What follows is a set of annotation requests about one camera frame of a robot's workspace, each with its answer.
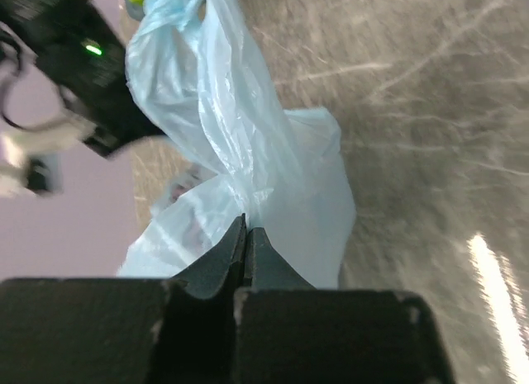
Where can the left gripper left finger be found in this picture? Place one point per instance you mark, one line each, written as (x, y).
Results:
(204, 278)

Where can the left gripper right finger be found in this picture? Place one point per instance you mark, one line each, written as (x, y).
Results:
(266, 270)

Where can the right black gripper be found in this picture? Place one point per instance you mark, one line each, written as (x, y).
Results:
(76, 49)

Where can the light blue plastic bag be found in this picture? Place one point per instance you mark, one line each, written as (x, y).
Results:
(196, 72)

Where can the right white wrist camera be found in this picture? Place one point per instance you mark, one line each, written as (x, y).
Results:
(31, 164)

